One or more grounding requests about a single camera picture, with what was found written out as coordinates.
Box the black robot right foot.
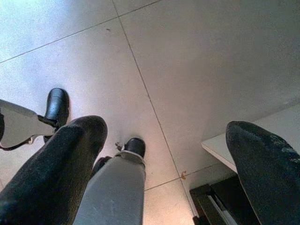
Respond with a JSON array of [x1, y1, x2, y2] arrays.
[[124, 137, 146, 158]]

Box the silver robot right leg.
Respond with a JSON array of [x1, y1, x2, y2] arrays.
[[74, 151, 146, 225]]

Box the silver robot left leg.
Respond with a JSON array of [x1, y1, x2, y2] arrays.
[[0, 98, 59, 150]]

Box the white flat panel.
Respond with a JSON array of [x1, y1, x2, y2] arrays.
[[201, 103, 300, 174]]

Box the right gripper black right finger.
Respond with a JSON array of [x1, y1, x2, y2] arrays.
[[226, 121, 300, 225]]

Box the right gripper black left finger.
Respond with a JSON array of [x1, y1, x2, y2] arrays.
[[0, 115, 108, 225]]

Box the silver robot leg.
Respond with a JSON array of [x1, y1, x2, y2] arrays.
[[0, 98, 59, 150], [74, 151, 146, 225]]

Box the black metal frame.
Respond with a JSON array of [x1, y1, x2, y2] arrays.
[[189, 175, 261, 225]]

